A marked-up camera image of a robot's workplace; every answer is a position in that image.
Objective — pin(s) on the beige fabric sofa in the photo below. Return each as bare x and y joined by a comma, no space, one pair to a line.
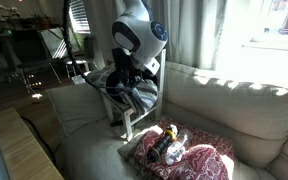
250,110

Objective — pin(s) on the beige flat cushion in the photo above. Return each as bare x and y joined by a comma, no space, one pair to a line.
130,146

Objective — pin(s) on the beige square pillow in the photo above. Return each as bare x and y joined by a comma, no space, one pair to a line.
77,105

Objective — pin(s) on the red patterned cloth cushion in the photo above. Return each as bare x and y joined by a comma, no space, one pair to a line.
200,160

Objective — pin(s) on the light wooden table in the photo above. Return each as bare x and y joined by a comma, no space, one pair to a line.
20,146

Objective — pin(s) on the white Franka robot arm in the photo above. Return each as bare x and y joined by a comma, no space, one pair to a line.
140,30

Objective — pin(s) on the small white wooden chair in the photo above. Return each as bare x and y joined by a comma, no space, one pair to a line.
130,115

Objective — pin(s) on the black office chair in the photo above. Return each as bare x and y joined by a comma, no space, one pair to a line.
20,53

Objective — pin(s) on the white round stool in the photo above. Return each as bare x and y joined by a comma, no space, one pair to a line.
75,65

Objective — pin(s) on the bright window frame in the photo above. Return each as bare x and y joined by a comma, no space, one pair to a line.
277,23

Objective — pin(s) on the window blinds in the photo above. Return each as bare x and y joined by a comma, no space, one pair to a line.
78,15

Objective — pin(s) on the small black object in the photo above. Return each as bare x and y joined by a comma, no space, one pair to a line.
116,123

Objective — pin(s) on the striped grey white towel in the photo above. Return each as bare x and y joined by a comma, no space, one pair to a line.
144,96

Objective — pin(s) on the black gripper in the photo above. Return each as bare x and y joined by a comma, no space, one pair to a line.
125,66

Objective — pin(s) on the clear plastic bottle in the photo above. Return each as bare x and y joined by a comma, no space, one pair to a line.
179,146

